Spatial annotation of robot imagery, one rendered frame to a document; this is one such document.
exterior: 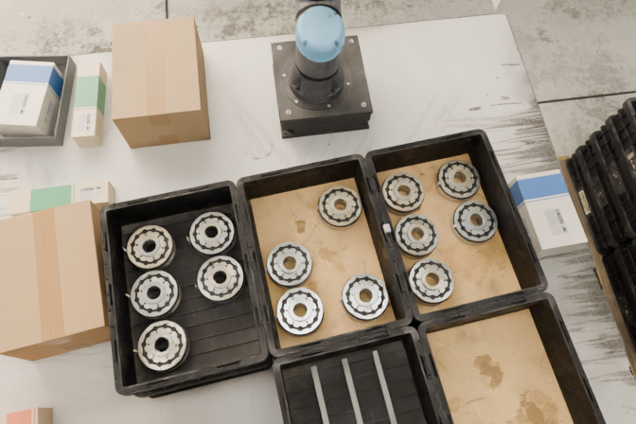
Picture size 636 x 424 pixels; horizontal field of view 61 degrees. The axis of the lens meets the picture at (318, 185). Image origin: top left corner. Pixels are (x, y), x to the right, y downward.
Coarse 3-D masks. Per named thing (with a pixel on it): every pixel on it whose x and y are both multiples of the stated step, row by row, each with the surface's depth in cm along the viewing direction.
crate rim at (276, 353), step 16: (336, 160) 123; (352, 160) 124; (256, 176) 121; (272, 176) 121; (368, 176) 122; (240, 192) 120; (368, 192) 121; (240, 208) 118; (384, 240) 116; (256, 256) 114; (256, 272) 114; (256, 288) 111; (400, 288) 112; (400, 320) 110; (272, 336) 108; (336, 336) 108; (352, 336) 108; (272, 352) 106; (288, 352) 106
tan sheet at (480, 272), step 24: (408, 168) 134; (432, 168) 134; (432, 192) 132; (480, 192) 132; (432, 216) 129; (456, 240) 127; (408, 264) 125; (456, 264) 125; (480, 264) 125; (504, 264) 125; (456, 288) 123; (480, 288) 123; (504, 288) 123
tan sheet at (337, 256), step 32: (288, 192) 131; (320, 192) 131; (256, 224) 127; (288, 224) 128; (320, 224) 128; (320, 256) 125; (352, 256) 125; (320, 288) 122; (352, 320) 119; (384, 320) 119
